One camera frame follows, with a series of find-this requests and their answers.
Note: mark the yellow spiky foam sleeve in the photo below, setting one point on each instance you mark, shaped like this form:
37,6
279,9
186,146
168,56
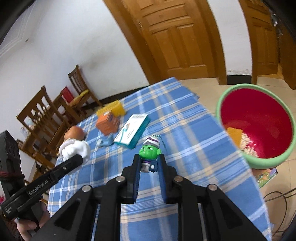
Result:
116,107

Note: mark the open wooden door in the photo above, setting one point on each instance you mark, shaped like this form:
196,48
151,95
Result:
261,34

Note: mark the wooden chair with red bag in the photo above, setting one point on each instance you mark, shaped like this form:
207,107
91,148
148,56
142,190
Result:
67,111

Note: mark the red bag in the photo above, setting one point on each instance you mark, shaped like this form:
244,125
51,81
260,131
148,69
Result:
67,95

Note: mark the large wooden slatted chair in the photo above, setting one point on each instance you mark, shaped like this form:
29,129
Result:
37,109

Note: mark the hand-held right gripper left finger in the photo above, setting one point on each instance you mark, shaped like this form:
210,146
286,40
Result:
136,178

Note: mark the round orange fruit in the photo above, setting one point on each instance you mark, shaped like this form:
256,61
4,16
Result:
75,133

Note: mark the orange cardboard box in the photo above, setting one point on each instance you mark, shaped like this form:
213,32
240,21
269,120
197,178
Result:
106,124

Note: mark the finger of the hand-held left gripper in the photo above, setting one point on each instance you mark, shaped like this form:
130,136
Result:
69,165

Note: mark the low wooden chair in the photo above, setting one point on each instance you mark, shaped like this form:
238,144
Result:
34,157

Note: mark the wooden chair with cushion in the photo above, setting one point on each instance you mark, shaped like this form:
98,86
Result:
77,77

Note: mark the white and teal box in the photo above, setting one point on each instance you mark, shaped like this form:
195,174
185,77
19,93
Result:
129,132

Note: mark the person's left hand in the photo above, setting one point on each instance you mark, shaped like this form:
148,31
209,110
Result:
45,214

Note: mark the blue plaid tablecloth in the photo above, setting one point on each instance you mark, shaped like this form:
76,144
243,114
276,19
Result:
185,139

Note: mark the green figure toy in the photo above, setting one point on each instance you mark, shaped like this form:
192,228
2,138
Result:
148,151

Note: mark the small light blue holder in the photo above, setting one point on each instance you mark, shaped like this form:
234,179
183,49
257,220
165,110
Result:
107,140

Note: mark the orange cloth bundle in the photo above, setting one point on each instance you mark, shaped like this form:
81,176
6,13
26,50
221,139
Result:
234,135

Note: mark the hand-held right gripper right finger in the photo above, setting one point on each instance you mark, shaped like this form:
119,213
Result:
163,183

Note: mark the colourful picture book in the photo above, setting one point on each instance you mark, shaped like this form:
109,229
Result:
266,177

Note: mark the large cream paper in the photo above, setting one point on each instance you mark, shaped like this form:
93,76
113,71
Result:
248,144

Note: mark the white cloth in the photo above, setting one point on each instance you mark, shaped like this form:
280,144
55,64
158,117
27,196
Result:
78,148

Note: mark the closed wooden panel door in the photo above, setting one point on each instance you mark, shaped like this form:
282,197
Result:
175,34

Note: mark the yellow seat cushion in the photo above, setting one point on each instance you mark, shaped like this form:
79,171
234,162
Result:
79,97

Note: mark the wooden door frame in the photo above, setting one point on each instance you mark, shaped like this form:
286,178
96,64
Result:
217,46

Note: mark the red bin with green rim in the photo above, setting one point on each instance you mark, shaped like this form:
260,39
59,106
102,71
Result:
254,111

